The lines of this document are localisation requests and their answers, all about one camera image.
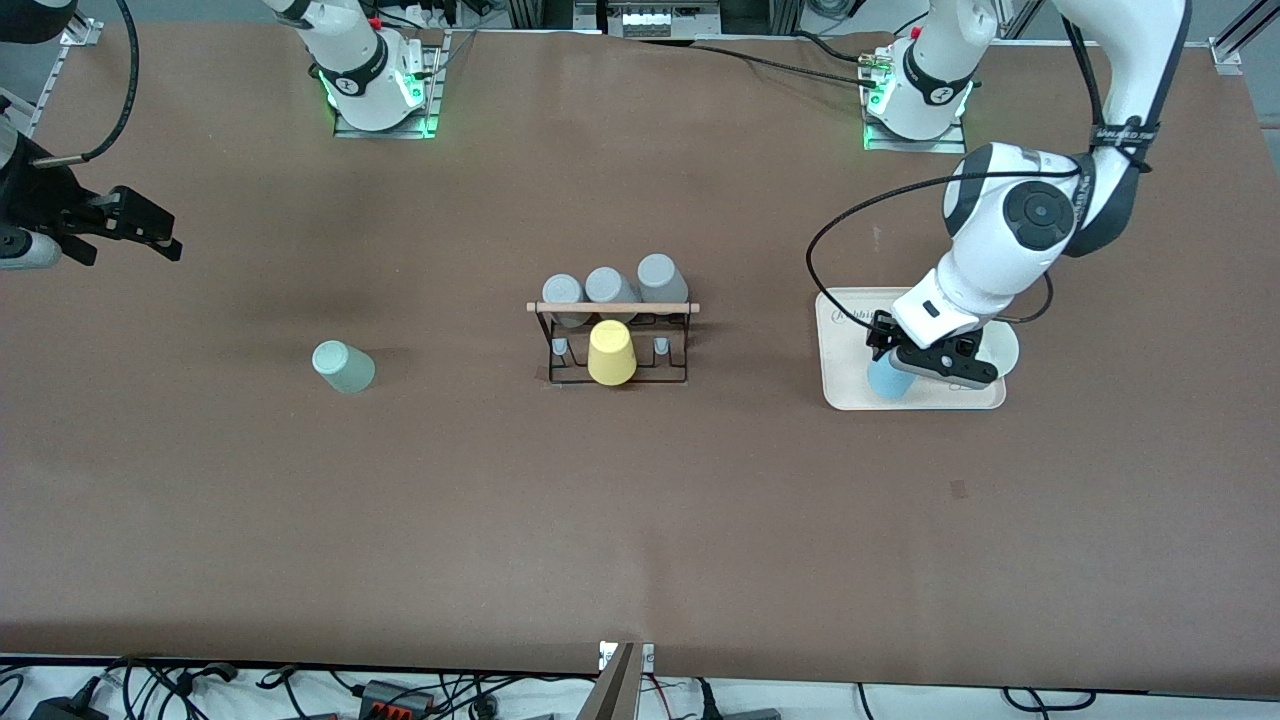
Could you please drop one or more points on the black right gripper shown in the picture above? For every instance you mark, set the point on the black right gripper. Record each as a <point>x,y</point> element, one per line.
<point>42,197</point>

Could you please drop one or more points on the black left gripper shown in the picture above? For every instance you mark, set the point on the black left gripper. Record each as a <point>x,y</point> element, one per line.
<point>884,338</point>

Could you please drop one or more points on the blue cup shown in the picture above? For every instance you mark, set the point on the blue cup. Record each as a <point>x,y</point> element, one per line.
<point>888,384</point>

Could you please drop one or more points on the pale green cup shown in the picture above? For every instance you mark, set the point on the pale green cup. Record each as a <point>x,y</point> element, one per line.
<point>343,367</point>

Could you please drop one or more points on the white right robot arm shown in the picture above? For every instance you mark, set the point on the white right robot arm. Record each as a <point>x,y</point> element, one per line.
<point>350,50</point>

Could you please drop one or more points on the beige rectangular tray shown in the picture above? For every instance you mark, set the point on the beige rectangular tray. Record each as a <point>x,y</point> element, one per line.
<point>850,385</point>

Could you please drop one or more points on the white bowl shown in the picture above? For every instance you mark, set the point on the white bowl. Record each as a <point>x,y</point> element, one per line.
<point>1008,348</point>

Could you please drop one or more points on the grey cup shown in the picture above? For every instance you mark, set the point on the grey cup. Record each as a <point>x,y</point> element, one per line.
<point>660,275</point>
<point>608,285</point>
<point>562,290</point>

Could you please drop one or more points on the yellow cup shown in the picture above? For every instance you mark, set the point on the yellow cup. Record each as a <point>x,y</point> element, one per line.
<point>611,355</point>

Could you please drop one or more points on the brown table cover sheet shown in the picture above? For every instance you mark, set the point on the brown table cover sheet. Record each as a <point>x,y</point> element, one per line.
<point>640,520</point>

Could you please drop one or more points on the white power strip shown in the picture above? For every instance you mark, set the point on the white power strip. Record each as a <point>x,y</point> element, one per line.
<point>660,20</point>

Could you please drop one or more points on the black power adapter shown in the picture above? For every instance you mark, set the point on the black power adapter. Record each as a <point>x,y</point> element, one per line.
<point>60,710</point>

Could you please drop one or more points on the black terminal block red levers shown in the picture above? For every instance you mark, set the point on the black terminal block red levers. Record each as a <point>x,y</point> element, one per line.
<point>390,700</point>

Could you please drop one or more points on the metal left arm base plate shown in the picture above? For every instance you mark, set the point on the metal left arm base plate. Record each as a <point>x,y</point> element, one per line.
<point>915,147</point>

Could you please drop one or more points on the aluminium frame rail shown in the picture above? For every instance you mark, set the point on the aluminium frame rail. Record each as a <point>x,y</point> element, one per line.
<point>82,32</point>
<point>1228,55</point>

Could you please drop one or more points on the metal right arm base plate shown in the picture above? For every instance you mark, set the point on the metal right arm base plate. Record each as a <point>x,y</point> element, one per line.
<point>385,133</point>

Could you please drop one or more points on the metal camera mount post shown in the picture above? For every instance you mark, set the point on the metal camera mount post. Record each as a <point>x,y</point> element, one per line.
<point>615,690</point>

